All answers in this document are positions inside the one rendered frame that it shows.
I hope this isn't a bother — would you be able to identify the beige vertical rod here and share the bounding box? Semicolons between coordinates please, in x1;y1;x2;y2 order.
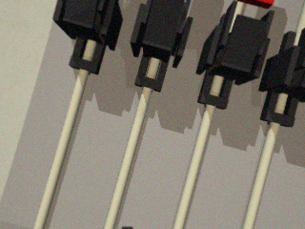
242;0;305;229
104;57;160;229
173;1;245;229
33;39;96;229

